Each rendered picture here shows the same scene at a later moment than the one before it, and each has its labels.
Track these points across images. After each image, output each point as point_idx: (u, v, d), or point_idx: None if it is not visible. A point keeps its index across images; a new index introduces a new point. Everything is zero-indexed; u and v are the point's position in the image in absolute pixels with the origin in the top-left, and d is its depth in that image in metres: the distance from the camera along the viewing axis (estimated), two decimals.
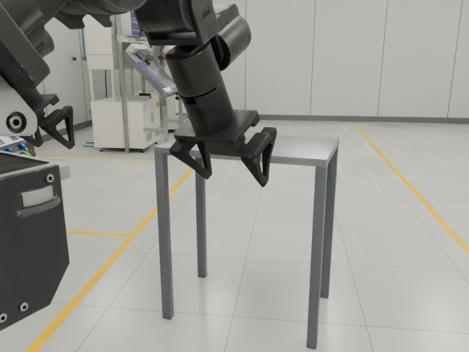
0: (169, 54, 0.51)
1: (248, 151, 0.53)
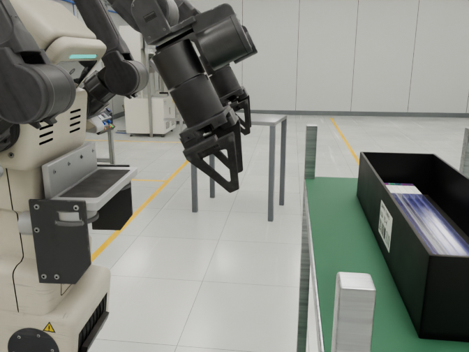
0: None
1: (185, 149, 0.56)
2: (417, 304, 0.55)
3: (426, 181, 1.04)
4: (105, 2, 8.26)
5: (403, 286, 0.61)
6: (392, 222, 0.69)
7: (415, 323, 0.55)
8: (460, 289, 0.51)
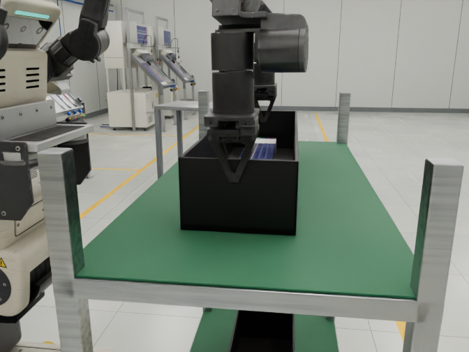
0: None
1: (211, 128, 0.60)
2: None
3: (291, 137, 1.17)
4: None
5: None
6: None
7: (183, 219, 0.67)
8: (205, 186, 0.63)
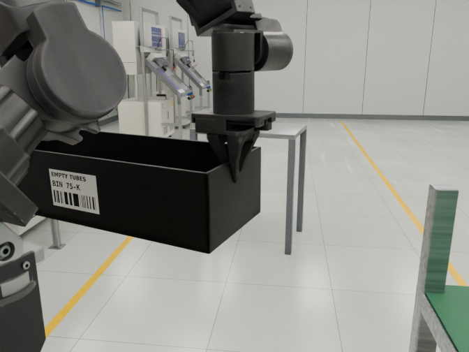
0: (216, 30, 0.57)
1: (235, 130, 0.58)
2: (194, 228, 0.58)
3: None
4: None
5: (155, 228, 0.61)
6: (97, 179, 0.64)
7: (197, 245, 0.59)
8: (222, 195, 0.59)
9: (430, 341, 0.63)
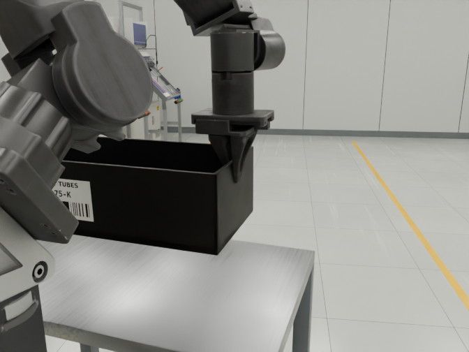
0: (216, 30, 0.56)
1: (239, 130, 0.58)
2: (201, 230, 0.57)
3: None
4: None
5: (158, 232, 0.60)
6: (91, 185, 0.61)
7: (204, 247, 0.58)
8: (227, 195, 0.59)
9: None
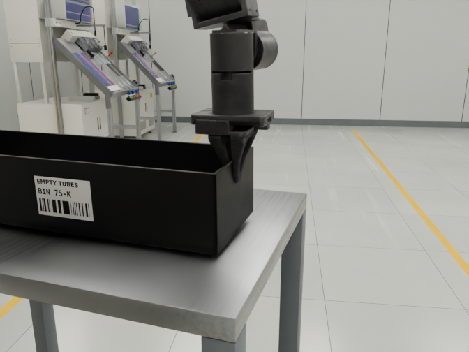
0: (216, 30, 0.56)
1: (239, 131, 0.57)
2: (201, 230, 0.57)
3: None
4: None
5: (158, 232, 0.60)
6: (91, 185, 0.61)
7: (204, 247, 0.58)
8: (227, 195, 0.59)
9: None
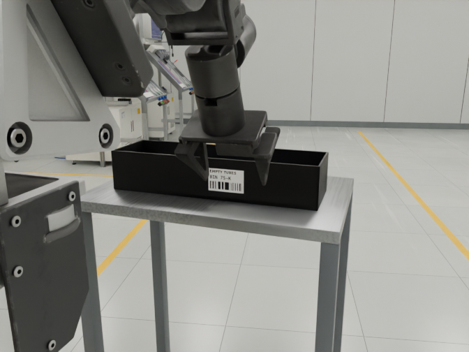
0: (193, 53, 0.49)
1: (262, 152, 0.54)
2: (308, 196, 1.06)
3: None
4: None
5: (283, 198, 1.08)
6: (244, 172, 1.10)
7: (310, 206, 1.06)
8: (321, 179, 1.08)
9: None
